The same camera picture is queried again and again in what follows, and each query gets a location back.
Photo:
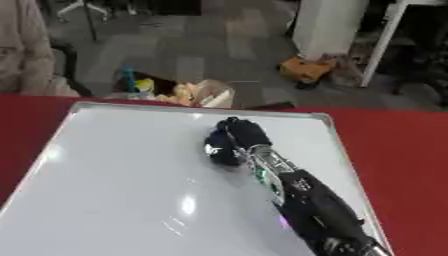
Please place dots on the dark blue eraser brush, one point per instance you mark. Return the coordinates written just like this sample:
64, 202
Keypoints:
220, 150

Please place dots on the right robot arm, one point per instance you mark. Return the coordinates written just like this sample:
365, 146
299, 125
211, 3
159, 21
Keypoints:
315, 200

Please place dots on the bag of toys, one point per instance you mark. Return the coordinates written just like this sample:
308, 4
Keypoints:
175, 89

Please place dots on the orange wheeled cart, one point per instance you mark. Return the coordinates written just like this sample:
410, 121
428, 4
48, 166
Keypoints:
306, 70

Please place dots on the white cabinet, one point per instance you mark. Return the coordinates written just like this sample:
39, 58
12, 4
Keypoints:
328, 26

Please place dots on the black chair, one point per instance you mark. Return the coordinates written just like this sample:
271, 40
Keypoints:
70, 63

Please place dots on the white table leg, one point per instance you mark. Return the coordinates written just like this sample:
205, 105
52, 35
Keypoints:
382, 43

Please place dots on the white office chair base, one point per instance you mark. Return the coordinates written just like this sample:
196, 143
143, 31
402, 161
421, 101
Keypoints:
81, 8

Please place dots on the person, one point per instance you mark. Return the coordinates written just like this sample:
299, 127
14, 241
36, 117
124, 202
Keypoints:
23, 53

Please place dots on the whiteboard with silver frame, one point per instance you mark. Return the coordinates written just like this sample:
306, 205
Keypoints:
146, 186

